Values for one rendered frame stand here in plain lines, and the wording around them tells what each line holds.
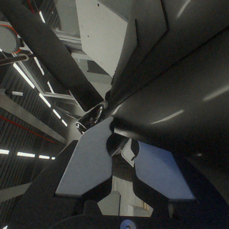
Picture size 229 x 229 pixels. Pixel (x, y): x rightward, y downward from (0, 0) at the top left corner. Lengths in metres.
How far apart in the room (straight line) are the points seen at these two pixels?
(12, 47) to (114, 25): 0.78
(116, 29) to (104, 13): 0.06
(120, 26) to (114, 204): 7.32
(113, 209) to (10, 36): 7.24
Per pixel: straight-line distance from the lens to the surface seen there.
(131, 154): 0.31
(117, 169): 0.52
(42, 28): 0.44
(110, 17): 0.50
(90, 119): 0.28
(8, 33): 1.12
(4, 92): 0.31
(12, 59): 0.56
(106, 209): 7.50
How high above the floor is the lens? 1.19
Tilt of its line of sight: 3 degrees down
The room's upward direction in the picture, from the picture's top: 82 degrees counter-clockwise
